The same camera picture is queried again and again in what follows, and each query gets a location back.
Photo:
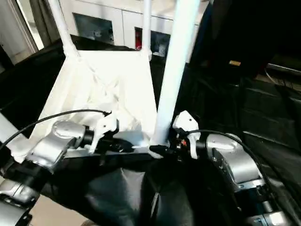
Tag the white plastic table top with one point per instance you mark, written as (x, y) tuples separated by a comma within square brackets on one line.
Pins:
[(103, 80)]

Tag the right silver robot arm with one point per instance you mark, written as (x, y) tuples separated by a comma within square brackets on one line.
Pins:
[(235, 165)]

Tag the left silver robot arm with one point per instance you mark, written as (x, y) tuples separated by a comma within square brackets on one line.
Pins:
[(47, 146)]

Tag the black plastic mat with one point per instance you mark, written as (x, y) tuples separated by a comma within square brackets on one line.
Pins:
[(263, 108)]

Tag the small red bottle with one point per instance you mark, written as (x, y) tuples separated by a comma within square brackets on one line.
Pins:
[(138, 41)]

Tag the white glass-door cabinet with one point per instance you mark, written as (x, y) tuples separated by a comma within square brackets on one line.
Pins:
[(113, 14)]

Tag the grey curtain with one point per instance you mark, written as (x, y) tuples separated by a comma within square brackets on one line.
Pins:
[(42, 19)]

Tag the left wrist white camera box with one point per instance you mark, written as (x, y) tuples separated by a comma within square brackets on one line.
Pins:
[(106, 125)]

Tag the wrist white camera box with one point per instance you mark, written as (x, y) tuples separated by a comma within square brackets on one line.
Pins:
[(106, 125), (188, 125)]

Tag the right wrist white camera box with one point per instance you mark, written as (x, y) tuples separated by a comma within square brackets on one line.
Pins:
[(188, 125)]

